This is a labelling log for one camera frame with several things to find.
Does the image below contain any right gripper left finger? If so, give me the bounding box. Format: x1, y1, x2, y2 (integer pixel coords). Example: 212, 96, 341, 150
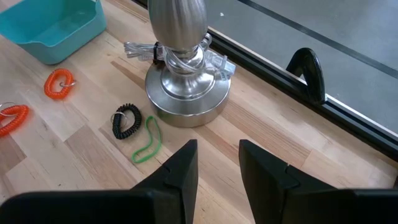
0, 139, 199, 224

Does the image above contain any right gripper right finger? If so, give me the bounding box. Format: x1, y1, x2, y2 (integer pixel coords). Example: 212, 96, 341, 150
238, 139, 398, 224

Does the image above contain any green rubber band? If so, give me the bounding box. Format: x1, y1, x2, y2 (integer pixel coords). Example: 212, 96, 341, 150
131, 115, 163, 164

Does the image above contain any black coil wristband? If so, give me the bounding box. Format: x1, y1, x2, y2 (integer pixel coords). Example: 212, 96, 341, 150
110, 103, 143, 140

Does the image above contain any orange coil wristband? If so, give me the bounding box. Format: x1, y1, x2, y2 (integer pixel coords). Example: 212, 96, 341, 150
43, 68, 77, 101
0, 101, 30, 138

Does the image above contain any silver table lamp white shade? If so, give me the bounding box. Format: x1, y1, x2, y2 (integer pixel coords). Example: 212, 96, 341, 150
144, 0, 232, 129

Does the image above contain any small turquoise plastic bin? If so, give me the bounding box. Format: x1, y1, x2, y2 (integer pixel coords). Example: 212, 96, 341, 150
0, 0, 108, 65

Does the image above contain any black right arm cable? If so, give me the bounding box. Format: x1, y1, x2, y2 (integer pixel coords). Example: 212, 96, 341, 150
285, 47, 326, 106

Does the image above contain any black cable tie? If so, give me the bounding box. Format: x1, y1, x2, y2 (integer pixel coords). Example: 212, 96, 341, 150
152, 41, 162, 65

